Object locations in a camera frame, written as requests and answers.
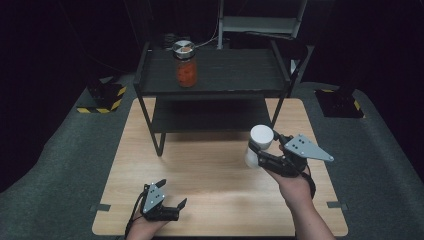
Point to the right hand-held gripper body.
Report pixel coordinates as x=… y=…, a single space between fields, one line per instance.
x=303 y=148

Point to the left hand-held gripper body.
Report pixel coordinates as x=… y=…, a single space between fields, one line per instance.
x=152 y=200

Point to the white plastic bottle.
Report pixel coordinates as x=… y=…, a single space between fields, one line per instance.
x=261 y=135

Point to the black two-tier shelf rack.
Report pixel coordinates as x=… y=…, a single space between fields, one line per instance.
x=233 y=71

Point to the glass jar with metal lid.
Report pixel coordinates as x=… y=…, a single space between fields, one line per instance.
x=186 y=71

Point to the person's left hand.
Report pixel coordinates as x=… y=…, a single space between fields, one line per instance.
x=143 y=230

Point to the person's right hand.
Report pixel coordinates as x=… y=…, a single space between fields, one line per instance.
x=295 y=188

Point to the grey tape strip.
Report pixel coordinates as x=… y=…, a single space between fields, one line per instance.
x=337 y=205
x=100 y=207

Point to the black stand base yellow stripes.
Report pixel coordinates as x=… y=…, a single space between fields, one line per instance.
x=105 y=95
x=338 y=103

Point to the grey metal frame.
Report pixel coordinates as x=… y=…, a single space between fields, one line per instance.
x=258 y=24

